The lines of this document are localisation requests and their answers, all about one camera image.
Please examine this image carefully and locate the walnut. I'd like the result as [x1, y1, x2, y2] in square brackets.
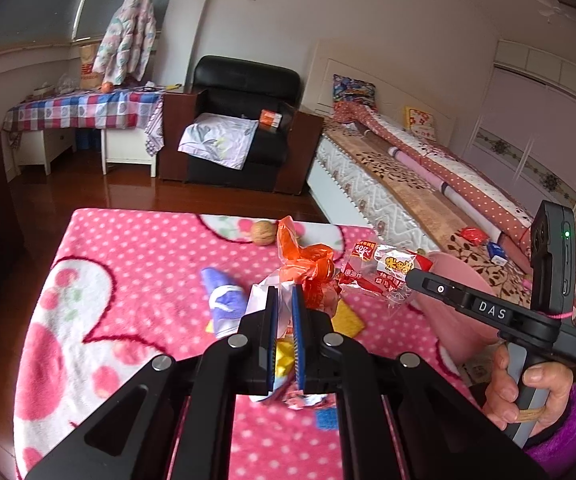
[251, 221, 277, 247]

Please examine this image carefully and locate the pastel puffer jacket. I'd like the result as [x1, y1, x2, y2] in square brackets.
[92, 0, 157, 86]

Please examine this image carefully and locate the white wardrobe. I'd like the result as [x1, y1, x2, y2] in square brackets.
[460, 40, 576, 221]

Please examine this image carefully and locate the yellow floral cushion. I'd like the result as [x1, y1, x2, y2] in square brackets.
[404, 106, 439, 142]

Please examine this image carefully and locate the checkered cloth table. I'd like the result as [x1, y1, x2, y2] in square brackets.
[2, 85, 165, 157]

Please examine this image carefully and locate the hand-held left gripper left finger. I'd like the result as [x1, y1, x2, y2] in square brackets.
[25, 285, 289, 480]

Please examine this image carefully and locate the white ceiling fan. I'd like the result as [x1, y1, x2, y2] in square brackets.
[532, 0, 576, 24]

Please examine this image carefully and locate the pink plastic bin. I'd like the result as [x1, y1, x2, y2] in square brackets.
[410, 252, 506, 367]

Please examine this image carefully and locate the pink dotted fleece blanket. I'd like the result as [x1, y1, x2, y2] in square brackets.
[13, 207, 473, 480]

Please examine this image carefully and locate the red white snack packet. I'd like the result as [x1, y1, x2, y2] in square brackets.
[340, 241, 436, 309]

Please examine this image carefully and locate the blue storage bin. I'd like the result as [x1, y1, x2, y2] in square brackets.
[75, 129, 103, 151]

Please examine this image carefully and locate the person's right hand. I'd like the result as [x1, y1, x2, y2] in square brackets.
[482, 344, 574, 433]

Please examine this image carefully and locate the yellow card piece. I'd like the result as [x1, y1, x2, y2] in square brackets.
[329, 302, 367, 339]

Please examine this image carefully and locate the purple white wrapper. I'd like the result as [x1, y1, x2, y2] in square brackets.
[200, 266, 249, 336]

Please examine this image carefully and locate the brown paper bag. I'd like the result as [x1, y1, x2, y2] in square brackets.
[78, 44, 105, 91]

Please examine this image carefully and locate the white floral cloth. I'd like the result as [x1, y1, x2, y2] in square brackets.
[178, 112, 259, 170]

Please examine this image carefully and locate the white bed headboard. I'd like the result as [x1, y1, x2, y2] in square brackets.
[300, 40, 458, 146]

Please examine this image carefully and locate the white desk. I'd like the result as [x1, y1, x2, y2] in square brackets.
[15, 127, 157, 177]

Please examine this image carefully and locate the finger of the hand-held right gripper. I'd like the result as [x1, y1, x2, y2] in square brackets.
[405, 267, 471, 311]

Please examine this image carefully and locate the orange plastic wrapper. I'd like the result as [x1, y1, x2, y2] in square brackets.
[277, 216, 345, 312]

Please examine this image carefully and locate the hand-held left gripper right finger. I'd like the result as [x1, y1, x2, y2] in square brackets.
[290, 285, 548, 480]

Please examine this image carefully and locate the colourful printed pillow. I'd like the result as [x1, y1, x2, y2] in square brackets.
[332, 74, 377, 107]

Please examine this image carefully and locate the white quilted mattress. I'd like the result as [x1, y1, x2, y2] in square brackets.
[308, 110, 533, 281]

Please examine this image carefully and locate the black leather armchair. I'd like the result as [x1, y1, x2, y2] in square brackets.
[185, 55, 303, 193]

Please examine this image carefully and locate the rolled pink mat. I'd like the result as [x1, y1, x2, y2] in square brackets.
[388, 145, 502, 240]

